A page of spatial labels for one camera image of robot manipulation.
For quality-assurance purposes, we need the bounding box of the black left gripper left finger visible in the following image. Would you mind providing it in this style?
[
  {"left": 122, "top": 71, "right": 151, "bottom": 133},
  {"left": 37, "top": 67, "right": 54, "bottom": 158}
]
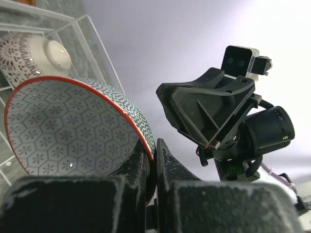
[{"left": 0, "top": 142, "right": 147, "bottom": 233}]

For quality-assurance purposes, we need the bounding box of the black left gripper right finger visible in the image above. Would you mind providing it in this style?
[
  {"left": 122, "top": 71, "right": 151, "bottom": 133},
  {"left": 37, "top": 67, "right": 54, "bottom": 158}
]
[{"left": 156, "top": 139, "right": 303, "bottom": 233}]

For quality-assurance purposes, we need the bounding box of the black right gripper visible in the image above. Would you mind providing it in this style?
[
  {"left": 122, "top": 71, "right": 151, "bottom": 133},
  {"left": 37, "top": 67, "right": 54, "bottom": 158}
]
[{"left": 156, "top": 67, "right": 295, "bottom": 158}]

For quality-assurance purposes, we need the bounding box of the blue dotted bowl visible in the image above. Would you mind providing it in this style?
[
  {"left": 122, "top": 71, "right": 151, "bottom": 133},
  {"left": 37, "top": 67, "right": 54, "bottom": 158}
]
[{"left": 3, "top": 76, "right": 156, "bottom": 207}]

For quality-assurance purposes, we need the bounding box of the white wire dish rack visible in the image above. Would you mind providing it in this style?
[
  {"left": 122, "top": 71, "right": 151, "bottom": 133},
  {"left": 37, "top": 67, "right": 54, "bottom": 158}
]
[{"left": 0, "top": 0, "right": 119, "bottom": 192}]

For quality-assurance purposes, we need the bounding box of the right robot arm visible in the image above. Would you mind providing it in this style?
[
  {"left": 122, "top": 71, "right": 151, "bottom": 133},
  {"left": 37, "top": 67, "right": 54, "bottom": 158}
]
[{"left": 156, "top": 68, "right": 295, "bottom": 182}]

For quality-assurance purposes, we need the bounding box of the purple pattern cream bowl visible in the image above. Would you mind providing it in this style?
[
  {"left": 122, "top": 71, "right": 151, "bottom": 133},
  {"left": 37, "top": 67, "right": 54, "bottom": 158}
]
[{"left": 0, "top": 33, "right": 72, "bottom": 87}]

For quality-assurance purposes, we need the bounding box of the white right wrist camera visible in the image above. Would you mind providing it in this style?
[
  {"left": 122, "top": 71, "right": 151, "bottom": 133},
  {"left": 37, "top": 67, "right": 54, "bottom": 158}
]
[{"left": 221, "top": 45, "right": 273, "bottom": 82}]

